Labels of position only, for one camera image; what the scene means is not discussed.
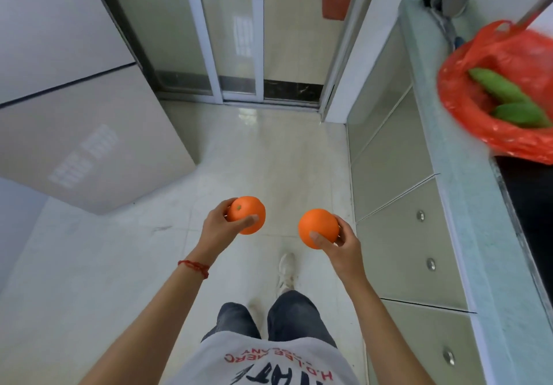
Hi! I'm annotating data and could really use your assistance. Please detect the person's left hand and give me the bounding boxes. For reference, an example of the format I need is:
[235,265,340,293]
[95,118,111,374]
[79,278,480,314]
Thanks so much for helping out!
[191,198,260,268]

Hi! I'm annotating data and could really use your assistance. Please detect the person's left forearm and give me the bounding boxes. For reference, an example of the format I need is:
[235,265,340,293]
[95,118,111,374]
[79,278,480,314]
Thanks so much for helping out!
[79,252,217,385]

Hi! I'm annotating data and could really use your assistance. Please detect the pale green kitchen cabinet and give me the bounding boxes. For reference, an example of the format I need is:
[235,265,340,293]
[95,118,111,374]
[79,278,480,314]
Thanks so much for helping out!
[346,19,489,385]

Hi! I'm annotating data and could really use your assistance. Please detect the person's right hand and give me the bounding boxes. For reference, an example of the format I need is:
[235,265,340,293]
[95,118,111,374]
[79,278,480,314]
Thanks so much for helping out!
[309,215,367,284]

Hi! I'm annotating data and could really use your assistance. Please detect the long green vegetable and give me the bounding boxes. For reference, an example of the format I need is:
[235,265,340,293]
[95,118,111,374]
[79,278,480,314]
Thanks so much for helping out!
[468,67,541,107]

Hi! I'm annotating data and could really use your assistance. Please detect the orange with green stem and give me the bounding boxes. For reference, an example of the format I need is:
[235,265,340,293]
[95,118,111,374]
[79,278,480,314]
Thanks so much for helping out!
[227,196,266,235]

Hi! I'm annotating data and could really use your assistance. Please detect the black cooktop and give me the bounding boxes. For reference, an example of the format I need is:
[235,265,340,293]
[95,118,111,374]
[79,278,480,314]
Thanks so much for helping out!
[494,156,553,309]

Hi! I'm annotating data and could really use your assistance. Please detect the person's right forearm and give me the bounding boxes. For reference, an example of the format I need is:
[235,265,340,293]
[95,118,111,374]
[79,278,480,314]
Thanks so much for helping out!
[334,268,435,385]

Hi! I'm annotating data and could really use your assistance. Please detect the red plastic bag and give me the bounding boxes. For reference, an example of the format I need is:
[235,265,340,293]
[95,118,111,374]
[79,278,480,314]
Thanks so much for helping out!
[437,19,553,165]

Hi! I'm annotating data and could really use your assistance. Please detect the steel pot with handle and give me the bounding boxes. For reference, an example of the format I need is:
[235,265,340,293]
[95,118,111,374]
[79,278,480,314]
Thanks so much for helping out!
[423,0,470,52]

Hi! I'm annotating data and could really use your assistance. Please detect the grey refrigerator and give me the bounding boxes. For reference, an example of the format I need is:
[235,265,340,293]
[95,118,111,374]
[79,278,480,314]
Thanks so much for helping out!
[0,0,198,215]

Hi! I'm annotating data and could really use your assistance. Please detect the red string bracelet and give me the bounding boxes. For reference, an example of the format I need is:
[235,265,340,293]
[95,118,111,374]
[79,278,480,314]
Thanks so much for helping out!
[177,260,211,280]

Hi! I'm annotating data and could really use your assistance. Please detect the dark grey jeans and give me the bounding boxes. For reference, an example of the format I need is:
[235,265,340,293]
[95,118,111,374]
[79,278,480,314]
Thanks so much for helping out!
[201,290,338,355]

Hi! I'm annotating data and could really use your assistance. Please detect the white printed t-shirt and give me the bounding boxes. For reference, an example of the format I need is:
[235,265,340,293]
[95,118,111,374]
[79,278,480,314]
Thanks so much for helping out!
[162,331,362,385]

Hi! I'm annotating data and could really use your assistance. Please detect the metal rod handle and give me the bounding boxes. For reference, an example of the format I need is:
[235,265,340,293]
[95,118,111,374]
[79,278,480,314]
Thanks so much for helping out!
[513,0,553,32]

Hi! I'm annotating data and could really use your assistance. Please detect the sliding glass door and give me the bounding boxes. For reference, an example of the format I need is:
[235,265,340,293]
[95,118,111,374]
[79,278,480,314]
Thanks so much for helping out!
[96,0,382,108]

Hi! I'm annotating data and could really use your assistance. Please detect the short green vegetable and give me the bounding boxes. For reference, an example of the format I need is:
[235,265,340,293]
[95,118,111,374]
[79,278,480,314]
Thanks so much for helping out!
[490,102,553,130]

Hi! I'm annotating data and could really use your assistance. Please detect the smooth orange fruit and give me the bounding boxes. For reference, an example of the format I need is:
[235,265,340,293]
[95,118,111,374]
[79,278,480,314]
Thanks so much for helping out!
[298,209,340,250]

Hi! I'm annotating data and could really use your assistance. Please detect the white sneaker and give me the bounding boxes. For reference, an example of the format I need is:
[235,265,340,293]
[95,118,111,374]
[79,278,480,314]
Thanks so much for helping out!
[276,252,297,297]

